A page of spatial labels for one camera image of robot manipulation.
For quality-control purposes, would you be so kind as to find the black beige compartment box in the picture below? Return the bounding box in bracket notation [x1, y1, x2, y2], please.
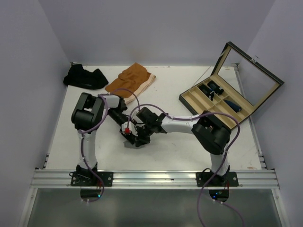
[179, 42, 284, 122]

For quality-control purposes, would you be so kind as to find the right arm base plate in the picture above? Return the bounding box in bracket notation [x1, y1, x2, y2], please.
[196, 172, 239, 187]

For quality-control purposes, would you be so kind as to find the black rolled underwear in box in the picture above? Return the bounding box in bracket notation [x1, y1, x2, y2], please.
[198, 80, 224, 101]

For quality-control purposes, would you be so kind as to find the navy rolled underwear in box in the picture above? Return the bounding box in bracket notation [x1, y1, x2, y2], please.
[224, 100, 242, 113]

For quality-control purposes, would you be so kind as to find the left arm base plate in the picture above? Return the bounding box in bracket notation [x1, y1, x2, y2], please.
[69, 172, 113, 187]

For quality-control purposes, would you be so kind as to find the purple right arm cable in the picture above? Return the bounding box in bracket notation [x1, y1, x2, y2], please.
[127, 103, 244, 227]

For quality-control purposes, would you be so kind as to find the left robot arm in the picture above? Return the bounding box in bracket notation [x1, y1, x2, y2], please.
[71, 93, 128, 186]

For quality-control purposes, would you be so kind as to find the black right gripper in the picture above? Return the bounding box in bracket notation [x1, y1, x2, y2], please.
[131, 122, 154, 146]

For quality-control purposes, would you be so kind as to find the brown underwear cream waistband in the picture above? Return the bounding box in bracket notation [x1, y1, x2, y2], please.
[105, 63, 156, 104]

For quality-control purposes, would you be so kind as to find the grey underwear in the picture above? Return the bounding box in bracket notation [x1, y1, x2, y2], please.
[124, 140, 146, 149]

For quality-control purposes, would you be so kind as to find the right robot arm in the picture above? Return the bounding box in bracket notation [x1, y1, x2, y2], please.
[136, 107, 231, 186]

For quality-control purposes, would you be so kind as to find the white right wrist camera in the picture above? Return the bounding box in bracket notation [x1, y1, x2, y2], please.
[120, 122, 138, 144]

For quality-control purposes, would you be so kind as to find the aluminium table edge rail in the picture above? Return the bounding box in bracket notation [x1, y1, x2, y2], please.
[233, 64, 267, 170]

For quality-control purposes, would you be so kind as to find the aluminium front rail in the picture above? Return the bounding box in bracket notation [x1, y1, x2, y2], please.
[30, 169, 279, 189]

